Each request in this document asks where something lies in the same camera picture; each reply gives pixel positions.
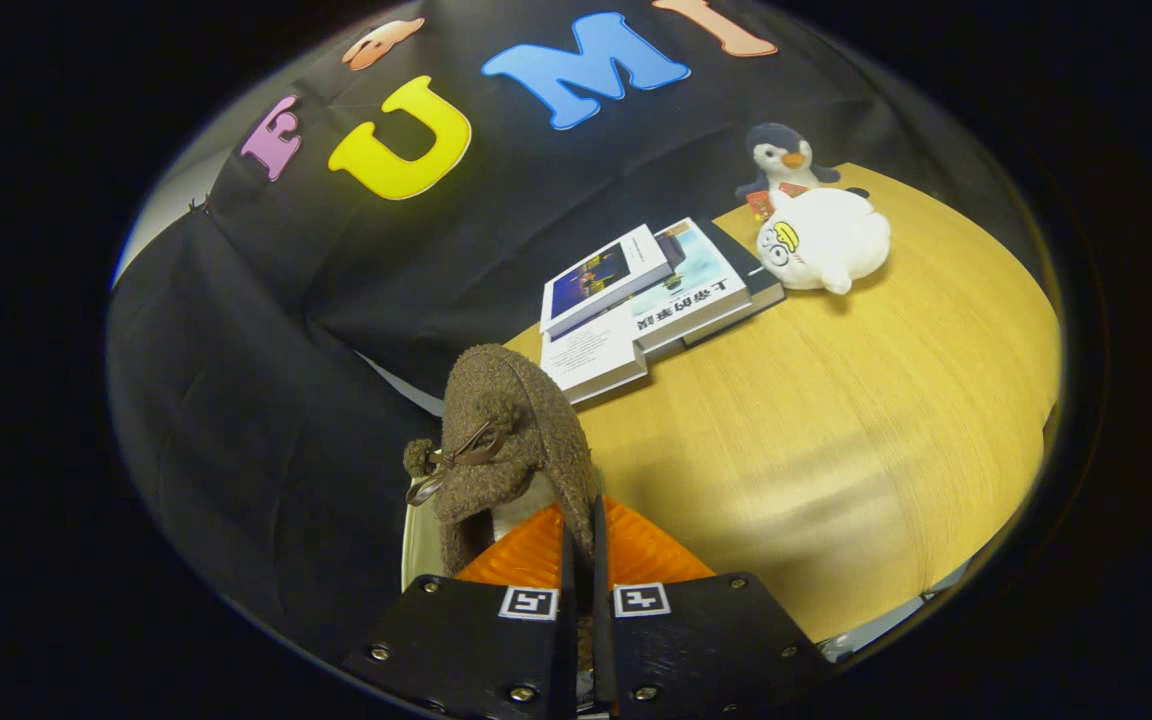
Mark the penguin plush toy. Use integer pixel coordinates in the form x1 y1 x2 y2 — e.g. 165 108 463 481
734 122 872 223

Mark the pale green fabric storage box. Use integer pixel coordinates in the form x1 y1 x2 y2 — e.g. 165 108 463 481
401 505 447 591

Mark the black backdrop cloth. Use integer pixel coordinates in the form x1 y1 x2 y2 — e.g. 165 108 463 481
106 0 1047 641

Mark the white plush toy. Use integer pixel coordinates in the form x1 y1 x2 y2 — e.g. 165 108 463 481
756 187 892 296

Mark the dark book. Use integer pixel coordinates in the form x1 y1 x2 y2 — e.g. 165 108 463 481
681 220 787 349

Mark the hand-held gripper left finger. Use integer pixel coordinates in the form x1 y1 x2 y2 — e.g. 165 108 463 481
341 503 577 720

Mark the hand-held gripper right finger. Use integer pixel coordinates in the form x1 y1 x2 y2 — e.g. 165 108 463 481
591 495 827 720

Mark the book with pale landscape cover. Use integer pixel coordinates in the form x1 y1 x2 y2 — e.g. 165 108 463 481
626 218 752 353

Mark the book with blue photo cover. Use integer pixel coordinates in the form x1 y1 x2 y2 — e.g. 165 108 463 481
539 224 674 339

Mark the brown fuzzy slipper shoe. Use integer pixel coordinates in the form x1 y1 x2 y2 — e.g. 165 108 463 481
404 344 599 579

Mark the plain white book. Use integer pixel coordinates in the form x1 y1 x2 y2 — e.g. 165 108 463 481
539 310 649 406

